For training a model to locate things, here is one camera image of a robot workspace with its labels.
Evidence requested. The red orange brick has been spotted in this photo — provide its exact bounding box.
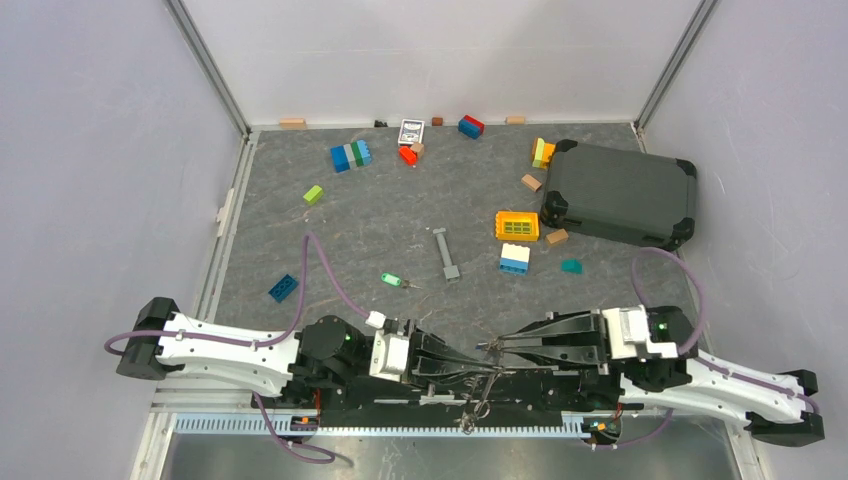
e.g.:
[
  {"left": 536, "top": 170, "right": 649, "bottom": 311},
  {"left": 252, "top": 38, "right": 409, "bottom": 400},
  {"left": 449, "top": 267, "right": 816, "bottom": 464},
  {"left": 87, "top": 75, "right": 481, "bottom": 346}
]
[{"left": 398, "top": 146, "right": 418, "bottom": 167}]

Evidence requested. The lime green block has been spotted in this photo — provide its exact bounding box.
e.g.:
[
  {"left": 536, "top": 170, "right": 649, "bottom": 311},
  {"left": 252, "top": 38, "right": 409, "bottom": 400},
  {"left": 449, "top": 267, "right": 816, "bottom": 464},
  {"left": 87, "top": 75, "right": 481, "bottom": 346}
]
[{"left": 303, "top": 185, "right": 324, "bottom": 206}]

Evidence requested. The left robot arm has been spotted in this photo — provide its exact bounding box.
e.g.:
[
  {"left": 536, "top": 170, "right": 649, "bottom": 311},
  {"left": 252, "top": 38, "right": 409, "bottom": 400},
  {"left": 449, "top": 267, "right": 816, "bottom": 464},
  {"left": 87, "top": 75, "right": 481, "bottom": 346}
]
[{"left": 104, "top": 297, "right": 490, "bottom": 408}]

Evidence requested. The dark blue flat brick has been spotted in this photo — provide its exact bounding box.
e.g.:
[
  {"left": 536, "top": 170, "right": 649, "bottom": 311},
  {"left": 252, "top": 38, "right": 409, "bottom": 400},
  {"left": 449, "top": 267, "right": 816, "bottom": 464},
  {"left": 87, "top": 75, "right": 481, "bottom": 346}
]
[{"left": 268, "top": 274, "right": 299, "bottom": 303}]

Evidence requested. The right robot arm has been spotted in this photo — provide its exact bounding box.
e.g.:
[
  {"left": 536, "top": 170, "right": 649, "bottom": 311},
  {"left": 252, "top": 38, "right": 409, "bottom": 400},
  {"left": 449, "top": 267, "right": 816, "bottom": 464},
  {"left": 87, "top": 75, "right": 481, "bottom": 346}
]
[{"left": 485, "top": 305, "right": 825, "bottom": 447}]

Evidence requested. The tan wooden block at wall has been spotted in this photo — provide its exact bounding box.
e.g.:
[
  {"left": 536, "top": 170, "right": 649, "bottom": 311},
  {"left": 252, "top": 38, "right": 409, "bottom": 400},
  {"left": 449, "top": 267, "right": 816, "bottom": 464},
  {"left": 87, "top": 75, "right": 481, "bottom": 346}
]
[{"left": 278, "top": 118, "right": 307, "bottom": 130}]

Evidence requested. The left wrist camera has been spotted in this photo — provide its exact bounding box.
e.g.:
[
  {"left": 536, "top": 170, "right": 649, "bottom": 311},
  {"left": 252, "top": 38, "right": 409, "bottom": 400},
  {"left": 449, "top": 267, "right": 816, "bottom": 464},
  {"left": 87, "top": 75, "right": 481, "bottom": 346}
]
[{"left": 366, "top": 311, "right": 410, "bottom": 383}]

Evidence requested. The perforated metal ring plate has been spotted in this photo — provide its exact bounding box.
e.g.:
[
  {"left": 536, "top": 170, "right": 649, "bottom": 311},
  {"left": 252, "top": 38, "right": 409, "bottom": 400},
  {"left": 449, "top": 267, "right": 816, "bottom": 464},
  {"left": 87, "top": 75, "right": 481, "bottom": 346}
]
[{"left": 456, "top": 335, "right": 514, "bottom": 435}]

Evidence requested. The dark grey hard case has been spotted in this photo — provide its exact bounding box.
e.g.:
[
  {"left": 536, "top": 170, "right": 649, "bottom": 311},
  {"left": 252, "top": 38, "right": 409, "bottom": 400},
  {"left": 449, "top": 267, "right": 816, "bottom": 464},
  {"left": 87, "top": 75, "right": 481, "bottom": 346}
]
[{"left": 539, "top": 139, "right": 698, "bottom": 252}]

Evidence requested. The red and blue brick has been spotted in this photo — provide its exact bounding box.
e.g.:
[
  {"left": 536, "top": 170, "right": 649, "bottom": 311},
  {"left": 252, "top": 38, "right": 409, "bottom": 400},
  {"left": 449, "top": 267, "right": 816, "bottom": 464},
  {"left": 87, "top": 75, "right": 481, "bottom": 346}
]
[{"left": 457, "top": 115, "right": 485, "bottom": 139}]

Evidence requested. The blue grey green brick stack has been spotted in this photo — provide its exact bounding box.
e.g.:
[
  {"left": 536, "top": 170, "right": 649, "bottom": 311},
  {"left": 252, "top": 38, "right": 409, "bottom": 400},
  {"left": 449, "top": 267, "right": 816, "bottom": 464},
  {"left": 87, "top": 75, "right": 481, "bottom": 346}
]
[{"left": 330, "top": 140, "right": 372, "bottom": 173}]

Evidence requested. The green key tag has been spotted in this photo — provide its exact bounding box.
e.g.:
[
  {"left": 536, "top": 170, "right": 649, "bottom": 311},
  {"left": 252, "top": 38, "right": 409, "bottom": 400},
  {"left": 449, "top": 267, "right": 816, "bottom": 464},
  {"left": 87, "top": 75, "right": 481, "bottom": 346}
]
[{"left": 381, "top": 272, "right": 420, "bottom": 289}]

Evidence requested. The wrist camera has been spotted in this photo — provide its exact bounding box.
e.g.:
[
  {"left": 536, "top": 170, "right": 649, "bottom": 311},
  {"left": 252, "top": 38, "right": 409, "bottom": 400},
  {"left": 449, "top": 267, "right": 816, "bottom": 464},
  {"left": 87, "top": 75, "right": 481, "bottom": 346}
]
[
  {"left": 600, "top": 305, "right": 678, "bottom": 361},
  {"left": 366, "top": 311, "right": 410, "bottom": 383}
]

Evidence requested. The white and blue brick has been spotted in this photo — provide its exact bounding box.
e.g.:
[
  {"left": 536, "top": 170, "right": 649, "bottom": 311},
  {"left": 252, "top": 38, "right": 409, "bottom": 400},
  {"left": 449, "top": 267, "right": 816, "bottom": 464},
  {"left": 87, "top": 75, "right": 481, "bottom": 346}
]
[{"left": 498, "top": 243, "right": 531, "bottom": 275}]

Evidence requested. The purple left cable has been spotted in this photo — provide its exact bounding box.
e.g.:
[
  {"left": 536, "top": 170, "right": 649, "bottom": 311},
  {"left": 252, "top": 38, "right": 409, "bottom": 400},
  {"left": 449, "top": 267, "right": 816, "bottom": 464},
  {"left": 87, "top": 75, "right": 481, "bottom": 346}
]
[{"left": 103, "top": 233, "right": 376, "bottom": 465}]

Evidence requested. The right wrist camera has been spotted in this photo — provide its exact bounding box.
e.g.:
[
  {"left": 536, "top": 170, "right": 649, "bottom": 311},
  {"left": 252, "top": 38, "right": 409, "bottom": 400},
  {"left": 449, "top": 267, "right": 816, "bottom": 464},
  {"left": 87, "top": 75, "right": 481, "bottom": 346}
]
[{"left": 600, "top": 305, "right": 678, "bottom": 361}]

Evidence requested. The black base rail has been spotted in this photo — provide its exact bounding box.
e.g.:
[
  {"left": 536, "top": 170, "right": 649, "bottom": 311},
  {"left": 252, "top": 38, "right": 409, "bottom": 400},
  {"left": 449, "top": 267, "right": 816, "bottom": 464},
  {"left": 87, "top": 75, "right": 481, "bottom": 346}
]
[{"left": 250, "top": 369, "right": 623, "bottom": 428}]

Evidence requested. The orange green brown brick stack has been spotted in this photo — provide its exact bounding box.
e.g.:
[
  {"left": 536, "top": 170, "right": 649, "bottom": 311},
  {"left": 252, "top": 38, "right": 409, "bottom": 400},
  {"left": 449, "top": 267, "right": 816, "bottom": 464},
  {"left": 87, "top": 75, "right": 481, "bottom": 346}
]
[{"left": 531, "top": 137, "right": 556, "bottom": 169}]

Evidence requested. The teal small block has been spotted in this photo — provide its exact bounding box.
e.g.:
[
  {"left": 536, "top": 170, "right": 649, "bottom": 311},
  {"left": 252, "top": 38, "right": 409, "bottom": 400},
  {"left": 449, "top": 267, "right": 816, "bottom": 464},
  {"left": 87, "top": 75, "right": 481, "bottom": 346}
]
[{"left": 561, "top": 258, "right": 584, "bottom": 274}]

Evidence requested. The yellow window brick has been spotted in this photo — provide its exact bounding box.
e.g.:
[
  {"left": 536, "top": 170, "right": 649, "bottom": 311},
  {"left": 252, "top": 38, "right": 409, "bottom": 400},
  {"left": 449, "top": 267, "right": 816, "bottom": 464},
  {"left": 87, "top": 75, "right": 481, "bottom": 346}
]
[{"left": 494, "top": 211, "right": 540, "bottom": 242}]

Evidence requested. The playing card box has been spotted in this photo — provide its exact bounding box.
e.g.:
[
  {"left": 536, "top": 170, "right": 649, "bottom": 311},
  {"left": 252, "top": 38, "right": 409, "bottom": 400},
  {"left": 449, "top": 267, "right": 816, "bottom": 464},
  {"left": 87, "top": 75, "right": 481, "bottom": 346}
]
[{"left": 397, "top": 119, "right": 426, "bottom": 146}]

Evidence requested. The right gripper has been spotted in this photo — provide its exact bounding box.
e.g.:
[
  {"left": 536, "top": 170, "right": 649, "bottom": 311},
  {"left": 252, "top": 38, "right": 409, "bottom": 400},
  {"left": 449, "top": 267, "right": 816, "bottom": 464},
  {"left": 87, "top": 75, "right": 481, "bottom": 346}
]
[{"left": 495, "top": 306, "right": 638, "bottom": 371}]

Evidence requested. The tan wooden block near case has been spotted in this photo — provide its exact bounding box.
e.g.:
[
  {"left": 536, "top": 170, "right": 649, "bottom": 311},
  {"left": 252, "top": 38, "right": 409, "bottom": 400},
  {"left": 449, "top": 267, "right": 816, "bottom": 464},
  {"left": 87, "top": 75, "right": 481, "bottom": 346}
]
[{"left": 521, "top": 174, "right": 543, "bottom": 192}]

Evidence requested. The grey toy axle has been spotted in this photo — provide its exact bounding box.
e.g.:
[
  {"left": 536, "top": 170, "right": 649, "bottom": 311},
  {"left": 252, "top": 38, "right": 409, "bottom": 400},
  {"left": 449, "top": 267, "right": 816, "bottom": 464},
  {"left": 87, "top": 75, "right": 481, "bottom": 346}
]
[{"left": 433, "top": 228, "right": 460, "bottom": 283}]

